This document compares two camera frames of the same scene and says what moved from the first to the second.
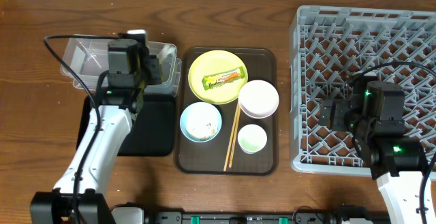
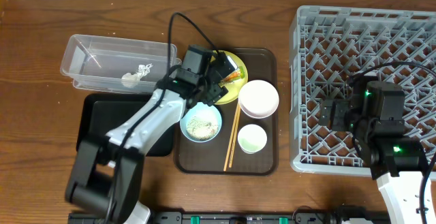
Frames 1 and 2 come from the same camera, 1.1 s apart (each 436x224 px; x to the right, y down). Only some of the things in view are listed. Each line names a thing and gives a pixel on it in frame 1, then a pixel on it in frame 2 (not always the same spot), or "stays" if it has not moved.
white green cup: [251, 138] stays
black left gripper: [154, 67] → [214, 95]
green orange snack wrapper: [214, 80] stays
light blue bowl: [201, 122] stays
